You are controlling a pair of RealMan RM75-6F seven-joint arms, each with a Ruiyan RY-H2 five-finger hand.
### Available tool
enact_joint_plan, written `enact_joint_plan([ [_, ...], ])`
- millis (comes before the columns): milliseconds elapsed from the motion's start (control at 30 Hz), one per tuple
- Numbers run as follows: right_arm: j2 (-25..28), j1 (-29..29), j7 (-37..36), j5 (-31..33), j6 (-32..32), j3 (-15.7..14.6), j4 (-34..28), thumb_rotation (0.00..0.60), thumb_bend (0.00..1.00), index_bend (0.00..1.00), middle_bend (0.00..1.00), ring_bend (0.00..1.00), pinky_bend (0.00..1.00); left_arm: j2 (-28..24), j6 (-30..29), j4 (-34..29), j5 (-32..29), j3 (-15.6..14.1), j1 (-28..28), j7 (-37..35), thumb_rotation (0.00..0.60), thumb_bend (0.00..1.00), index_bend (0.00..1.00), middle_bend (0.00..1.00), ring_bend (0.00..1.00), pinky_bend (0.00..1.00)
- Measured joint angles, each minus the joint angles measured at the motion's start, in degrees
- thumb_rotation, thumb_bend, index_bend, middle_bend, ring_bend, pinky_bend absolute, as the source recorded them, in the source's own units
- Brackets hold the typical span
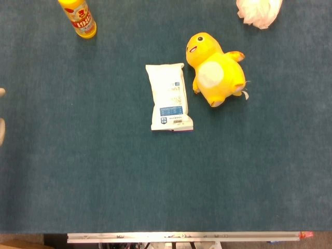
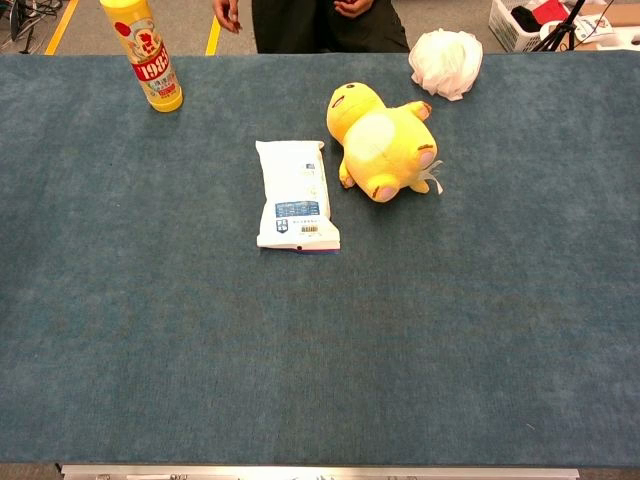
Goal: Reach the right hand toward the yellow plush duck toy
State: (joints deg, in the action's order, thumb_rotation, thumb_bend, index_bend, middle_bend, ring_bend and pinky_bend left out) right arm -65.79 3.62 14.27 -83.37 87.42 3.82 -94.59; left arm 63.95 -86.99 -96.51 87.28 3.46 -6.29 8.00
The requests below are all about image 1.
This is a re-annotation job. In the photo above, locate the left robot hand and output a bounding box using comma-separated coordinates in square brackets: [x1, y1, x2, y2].
[0, 88, 6, 146]

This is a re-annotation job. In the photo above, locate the dark teal table cloth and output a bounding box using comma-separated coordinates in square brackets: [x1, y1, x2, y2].
[0, 0, 332, 234]

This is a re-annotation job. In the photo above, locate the yellow bottle with red label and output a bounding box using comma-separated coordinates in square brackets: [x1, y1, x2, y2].
[58, 0, 98, 39]

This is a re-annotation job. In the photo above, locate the white snack bag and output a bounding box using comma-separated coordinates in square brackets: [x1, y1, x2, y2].
[145, 62, 195, 133]

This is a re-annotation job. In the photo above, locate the yellow plush toy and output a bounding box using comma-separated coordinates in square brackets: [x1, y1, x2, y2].
[185, 32, 250, 108]

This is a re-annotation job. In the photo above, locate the crumpled white plastic bag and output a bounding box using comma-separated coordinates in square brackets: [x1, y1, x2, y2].
[236, 0, 283, 30]

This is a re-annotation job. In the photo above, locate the aluminium frame rail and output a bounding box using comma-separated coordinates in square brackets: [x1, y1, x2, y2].
[66, 231, 305, 244]

